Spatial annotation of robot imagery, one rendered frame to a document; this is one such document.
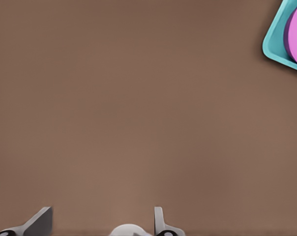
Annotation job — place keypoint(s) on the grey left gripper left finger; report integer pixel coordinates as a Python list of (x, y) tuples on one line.
[(38, 223)]

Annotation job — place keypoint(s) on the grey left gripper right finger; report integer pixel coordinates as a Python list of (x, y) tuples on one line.
[(159, 221)]

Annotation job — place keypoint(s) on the teal tray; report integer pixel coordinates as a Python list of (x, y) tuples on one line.
[(274, 41)]

